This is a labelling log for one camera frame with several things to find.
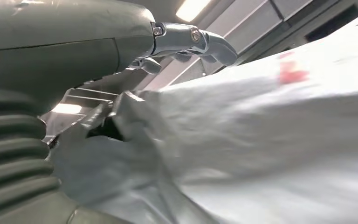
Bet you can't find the grey poly mailer parcel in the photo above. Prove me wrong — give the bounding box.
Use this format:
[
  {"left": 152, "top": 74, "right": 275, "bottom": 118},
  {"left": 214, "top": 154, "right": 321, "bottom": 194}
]
[{"left": 48, "top": 17, "right": 358, "bottom": 224}]

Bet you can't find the white ceiling light panel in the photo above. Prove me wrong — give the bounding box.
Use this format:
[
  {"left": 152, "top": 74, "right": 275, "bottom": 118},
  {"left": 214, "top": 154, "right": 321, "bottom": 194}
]
[
  {"left": 51, "top": 103, "right": 83, "bottom": 115},
  {"left": 175, "top": 0, "right": 213, "bottom": 23}
]

